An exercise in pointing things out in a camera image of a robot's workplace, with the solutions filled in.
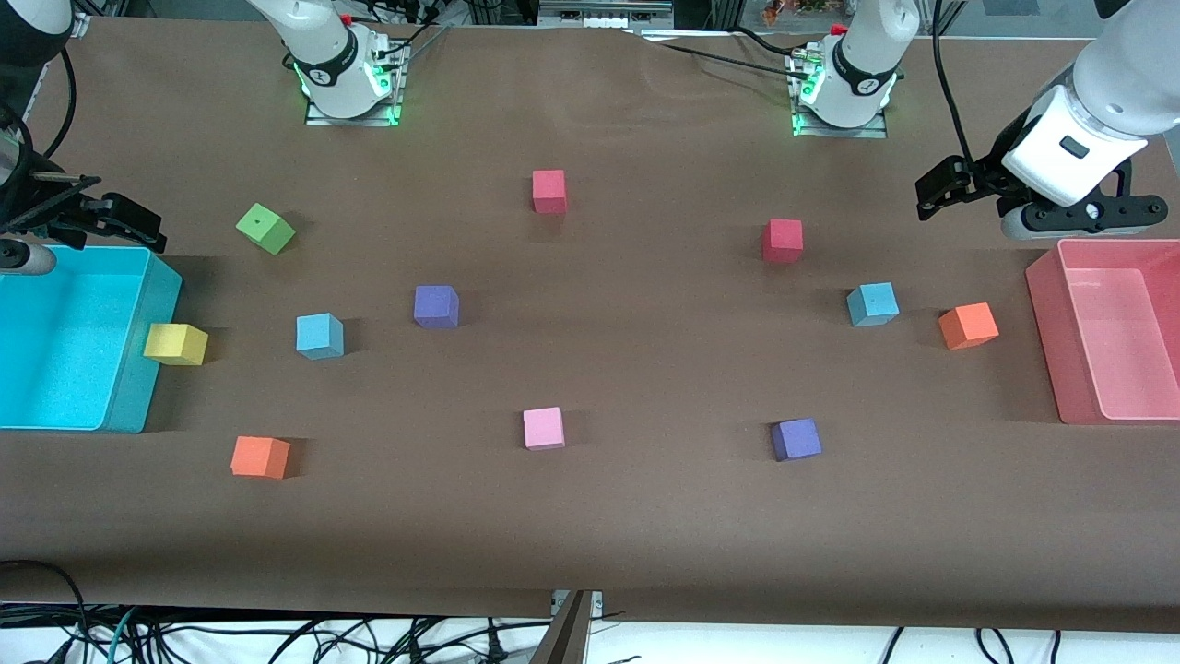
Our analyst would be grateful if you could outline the light blue foam block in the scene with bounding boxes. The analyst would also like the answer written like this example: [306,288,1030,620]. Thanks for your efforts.
[846,281,900,328]
[295,313,345,361]

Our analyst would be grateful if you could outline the yellow foam block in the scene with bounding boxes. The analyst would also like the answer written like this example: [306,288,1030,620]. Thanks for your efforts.
[143,323,209,367]

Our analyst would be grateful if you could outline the green foam block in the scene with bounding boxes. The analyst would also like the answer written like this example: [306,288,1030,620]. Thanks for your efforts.
[236,203,297,256]

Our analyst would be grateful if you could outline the orange foam block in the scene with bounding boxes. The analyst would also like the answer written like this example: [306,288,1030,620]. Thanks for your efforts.
[230,435,291,480]
[938,302,1000,351]

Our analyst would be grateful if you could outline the cyan plastic bin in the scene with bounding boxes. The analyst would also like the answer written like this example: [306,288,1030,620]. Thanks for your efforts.
[0,244,183,434]

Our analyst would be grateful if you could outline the red foam block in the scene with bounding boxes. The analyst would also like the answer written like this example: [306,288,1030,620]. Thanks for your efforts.
[762,219,804,265]
[532,169,568,215]

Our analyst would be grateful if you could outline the pink plastic bin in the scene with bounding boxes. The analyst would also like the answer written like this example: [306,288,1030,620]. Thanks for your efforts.
[1025,238,1180,426]

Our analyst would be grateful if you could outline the purple foam block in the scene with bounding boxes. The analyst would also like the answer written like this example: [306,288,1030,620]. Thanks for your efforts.
[413,284,460,330]
[771,418,823,462]

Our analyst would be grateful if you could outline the brown table cover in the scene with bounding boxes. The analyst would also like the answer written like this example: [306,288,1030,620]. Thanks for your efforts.
[0,17,1180,635]

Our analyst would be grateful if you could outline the pink foam block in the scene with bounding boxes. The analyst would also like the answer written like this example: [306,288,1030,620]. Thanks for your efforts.
[523,407,566,451]

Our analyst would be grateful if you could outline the dark table support beam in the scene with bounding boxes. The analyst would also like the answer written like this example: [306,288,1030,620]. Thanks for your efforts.
[528,592,593,664]

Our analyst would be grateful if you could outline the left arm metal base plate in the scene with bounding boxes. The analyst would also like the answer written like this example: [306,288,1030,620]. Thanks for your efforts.
[788,46,891,139]

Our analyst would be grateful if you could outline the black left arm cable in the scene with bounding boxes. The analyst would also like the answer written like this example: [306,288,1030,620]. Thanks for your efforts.
[931,0,978,172]

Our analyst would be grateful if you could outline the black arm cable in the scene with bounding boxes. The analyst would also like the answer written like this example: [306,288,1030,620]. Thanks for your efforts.
[39,46,80,160]
[931,0,978,172]

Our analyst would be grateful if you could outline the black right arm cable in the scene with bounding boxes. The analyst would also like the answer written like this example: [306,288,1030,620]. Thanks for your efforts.
[39,46,80,160]

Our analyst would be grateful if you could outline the black cable on table cover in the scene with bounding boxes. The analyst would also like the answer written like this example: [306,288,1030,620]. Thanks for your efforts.
[636,26,835,79]

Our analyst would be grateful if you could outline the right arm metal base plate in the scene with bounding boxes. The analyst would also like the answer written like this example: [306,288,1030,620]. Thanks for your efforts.
[304,41,407,127]

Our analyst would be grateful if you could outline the black cable at base plate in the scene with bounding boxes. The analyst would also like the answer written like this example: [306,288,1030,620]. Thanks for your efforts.
[392,18,453,70]

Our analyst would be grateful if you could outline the black floor cable loop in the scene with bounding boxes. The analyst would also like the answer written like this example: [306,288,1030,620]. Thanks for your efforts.
[0,558,93,664]

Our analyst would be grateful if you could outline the silver aluminium frame rail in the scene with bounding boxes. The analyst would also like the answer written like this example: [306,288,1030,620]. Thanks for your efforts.
[539,0,674,29]

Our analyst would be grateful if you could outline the teal floor cable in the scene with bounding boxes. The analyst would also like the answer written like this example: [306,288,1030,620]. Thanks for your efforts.
[106,607,139,664]

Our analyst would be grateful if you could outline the black floor cable tangle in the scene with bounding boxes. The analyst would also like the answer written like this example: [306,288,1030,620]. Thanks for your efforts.
[138,616,554,664]

